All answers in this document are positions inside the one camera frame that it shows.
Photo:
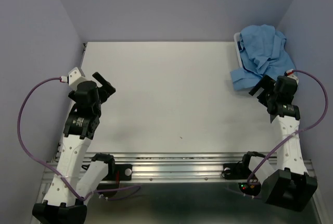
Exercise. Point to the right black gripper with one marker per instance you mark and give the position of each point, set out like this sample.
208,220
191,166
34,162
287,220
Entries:
265,82

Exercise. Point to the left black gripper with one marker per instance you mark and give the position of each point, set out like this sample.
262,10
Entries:
106,87

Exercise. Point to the light blue long sleeve shirt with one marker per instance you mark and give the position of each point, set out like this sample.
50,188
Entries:
262,52

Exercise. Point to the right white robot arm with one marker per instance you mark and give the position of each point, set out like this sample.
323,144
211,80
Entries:
281,175

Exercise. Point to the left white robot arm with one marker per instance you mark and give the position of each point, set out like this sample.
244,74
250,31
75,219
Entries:
67,198

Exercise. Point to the white plastic basket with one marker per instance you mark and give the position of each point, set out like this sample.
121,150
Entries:
236,41

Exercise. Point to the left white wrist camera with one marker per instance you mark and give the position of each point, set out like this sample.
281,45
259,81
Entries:
74,78

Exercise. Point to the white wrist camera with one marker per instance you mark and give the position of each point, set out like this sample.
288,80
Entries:
290,74
74,78

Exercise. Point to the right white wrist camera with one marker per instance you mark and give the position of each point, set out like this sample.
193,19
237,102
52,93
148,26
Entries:
290,74

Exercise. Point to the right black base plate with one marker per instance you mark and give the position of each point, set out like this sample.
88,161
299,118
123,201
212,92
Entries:
235,171

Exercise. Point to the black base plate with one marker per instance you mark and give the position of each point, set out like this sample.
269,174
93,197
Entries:
235,171
119,172

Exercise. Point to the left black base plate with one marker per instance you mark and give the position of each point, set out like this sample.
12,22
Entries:
119,172

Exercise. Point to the aluminium mounting rail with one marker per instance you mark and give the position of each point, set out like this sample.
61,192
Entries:
177,167

